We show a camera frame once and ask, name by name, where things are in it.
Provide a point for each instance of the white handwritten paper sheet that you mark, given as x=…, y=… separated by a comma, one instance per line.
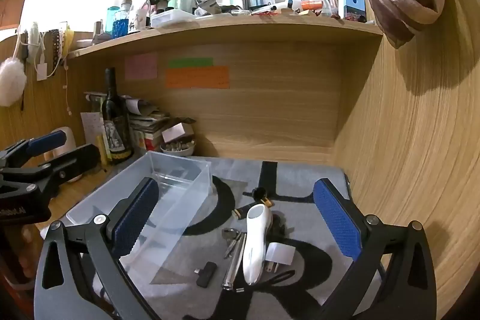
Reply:
x=90, y=125

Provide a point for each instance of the white tube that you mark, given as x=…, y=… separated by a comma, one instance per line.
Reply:
x=279, y=7

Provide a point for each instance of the blue glass bottle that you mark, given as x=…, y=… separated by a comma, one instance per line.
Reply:
x=120, y=24

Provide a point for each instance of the beige rounded container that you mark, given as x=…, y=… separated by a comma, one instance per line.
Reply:
x=62, y=140

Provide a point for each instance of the blue and white box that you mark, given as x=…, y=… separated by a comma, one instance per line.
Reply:
x=352, y=5

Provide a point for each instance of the white fluffy puff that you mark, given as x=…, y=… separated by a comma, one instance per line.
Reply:
x=11, y=80

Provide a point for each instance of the silver metal cylinder tool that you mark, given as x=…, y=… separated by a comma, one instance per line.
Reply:
x=234, y=265

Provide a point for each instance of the green paper note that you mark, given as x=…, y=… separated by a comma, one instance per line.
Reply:
x=190, y=62

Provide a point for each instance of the white folded card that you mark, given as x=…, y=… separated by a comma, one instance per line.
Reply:
x=174, y=132

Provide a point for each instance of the black usb adapter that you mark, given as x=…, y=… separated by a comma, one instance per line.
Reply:
x=206, y=273

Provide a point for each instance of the dark wine bottle elephant label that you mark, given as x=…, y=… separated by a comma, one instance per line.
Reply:
x=112, y=117

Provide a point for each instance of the white charger plug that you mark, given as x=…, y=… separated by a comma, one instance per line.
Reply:
x=280, y=252

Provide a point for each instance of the white wall adapter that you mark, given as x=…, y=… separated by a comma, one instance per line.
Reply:
x=42, y=72

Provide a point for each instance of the white handheld massager device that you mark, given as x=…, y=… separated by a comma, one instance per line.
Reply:
x=255, y=245

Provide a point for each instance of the stack of books and papers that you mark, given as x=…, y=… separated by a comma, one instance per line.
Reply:
x=150, y=125

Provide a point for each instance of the grey small case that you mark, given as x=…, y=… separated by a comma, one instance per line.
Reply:
x=208, y=7

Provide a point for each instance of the white flat plastic box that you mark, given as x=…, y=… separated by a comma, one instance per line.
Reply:
x=170, y=18

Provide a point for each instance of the clear plastic storage box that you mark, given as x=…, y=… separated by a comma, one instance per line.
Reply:
x=180, y=185

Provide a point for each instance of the teal plastic bottle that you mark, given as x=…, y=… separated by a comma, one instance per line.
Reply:
x=110, y=20

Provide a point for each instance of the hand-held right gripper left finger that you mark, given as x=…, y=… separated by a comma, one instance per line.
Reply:
x=135, y=215

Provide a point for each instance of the wooden shelf board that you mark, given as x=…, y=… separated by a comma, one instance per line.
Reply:
x=262, y=25

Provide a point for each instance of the grey mat with black pattern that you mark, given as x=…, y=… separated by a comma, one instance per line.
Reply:
x=300, y=177

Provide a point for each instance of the white mug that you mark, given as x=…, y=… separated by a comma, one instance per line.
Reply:
x=138, y=19

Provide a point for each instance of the person's left hand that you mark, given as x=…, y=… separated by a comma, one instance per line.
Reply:
x=24, y=248

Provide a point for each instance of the patterned hair band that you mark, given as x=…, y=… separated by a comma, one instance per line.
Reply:
x=56, y=42

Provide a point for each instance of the silver nail clipper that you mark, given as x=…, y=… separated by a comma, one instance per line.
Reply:
x=231, y=235

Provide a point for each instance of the black bar with gold bands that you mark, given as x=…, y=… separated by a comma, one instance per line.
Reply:
x=239, y=214

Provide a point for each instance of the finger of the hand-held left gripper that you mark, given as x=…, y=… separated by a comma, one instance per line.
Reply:
x=80, y=157
x=47, y=140

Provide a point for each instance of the pink paper note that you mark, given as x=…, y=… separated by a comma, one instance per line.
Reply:
x=140, y=67

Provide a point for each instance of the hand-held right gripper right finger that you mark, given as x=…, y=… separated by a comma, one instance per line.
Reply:
x=335, y=218

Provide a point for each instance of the orange paper note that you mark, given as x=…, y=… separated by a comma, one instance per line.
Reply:
x=197, y=77

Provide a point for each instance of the white bowl of stones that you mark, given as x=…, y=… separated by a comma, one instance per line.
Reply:
x=178, y=148

